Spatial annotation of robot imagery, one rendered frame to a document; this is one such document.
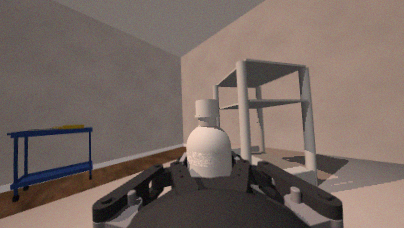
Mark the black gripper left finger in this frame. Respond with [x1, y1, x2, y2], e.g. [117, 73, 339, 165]
[92, 152, 199, 228]

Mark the grey open shelving unit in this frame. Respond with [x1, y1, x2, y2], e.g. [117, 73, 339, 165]
[212, 59, 318, 187]

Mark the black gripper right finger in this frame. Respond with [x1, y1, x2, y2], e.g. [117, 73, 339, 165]
[224, 151, 344, 228]

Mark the beige bottle with grey cap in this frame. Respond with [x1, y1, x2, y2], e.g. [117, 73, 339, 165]
[186, 99, 232, 178]

